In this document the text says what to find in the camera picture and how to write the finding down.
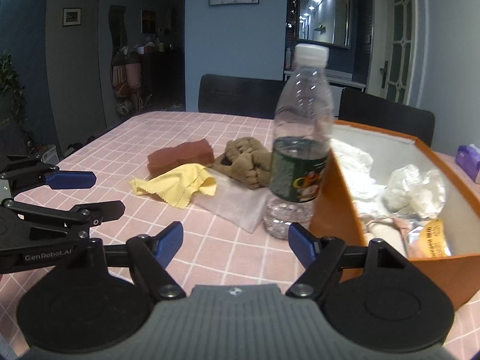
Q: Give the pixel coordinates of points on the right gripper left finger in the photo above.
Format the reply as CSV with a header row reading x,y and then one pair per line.
x,y
101,294

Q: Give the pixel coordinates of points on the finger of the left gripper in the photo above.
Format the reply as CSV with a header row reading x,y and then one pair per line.
x,y
70,180
90,214

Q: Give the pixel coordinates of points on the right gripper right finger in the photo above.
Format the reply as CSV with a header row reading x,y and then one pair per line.
x,y
372,295

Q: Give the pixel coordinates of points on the silver yellow snack bag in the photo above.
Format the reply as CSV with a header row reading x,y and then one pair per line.
x,y
428,241

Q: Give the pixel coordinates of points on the yellow cleaning cloth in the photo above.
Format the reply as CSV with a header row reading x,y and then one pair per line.
x,y
177,187

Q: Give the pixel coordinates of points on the silver foil bundle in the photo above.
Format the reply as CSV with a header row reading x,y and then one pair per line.
x,y
412,192

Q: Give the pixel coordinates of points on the reddish brown sponge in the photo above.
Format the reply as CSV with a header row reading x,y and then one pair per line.
x,y
166,159

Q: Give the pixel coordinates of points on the white tissue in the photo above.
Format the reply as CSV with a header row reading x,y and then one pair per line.
x,y
356,165

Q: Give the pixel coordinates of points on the brown plush toy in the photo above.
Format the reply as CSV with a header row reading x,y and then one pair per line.
x,y
245,160

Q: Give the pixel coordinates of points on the white terry cloth pouch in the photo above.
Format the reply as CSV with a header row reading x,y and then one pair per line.
x,y
391,229

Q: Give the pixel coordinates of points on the green houseplant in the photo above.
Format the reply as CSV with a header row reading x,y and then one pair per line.
x,y
13,91

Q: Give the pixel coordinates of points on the orange cardboard box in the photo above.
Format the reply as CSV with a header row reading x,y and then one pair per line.
x,y
337,213

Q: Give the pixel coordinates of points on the pink checkered tablecloth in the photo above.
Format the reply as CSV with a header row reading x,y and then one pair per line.
x,y
214,251

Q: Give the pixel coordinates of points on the pink bags on rack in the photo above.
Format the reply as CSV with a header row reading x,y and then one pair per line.
x,y
127,81

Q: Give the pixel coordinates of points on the clear plastic bag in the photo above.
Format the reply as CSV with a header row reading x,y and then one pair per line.
x,y
234,202

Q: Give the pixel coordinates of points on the clear plastic water bottle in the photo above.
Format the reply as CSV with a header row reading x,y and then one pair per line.
x,y
301,142

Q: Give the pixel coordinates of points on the purple tissue pack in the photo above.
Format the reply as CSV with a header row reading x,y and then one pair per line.
x,y
467,158

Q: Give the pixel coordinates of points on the left black chair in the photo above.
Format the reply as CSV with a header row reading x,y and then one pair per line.
x,y
238,96

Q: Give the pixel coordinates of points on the black chair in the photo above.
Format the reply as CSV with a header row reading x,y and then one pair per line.
x,y
238,96
366,109

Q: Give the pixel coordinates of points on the right black chair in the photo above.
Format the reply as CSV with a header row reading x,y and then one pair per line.
x,y
366,109

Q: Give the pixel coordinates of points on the white glass panel door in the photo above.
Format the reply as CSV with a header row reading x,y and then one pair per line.
x,y
399,50

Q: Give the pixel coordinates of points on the small framed wall photo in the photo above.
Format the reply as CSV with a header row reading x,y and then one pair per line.
x,y
71,17

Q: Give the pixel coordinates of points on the wall mirror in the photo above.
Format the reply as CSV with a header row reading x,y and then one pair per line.
x,y
325,21

